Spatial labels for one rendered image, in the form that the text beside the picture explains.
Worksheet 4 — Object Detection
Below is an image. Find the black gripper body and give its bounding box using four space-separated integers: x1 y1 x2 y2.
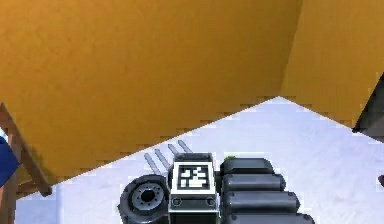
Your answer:
117 173 171 224

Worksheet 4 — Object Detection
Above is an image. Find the brown wooden chair blue seat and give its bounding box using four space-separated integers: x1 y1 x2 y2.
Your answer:
0 102 54 224

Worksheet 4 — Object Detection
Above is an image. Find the dark grey cabinet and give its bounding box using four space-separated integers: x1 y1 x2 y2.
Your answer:
351 70 384 145

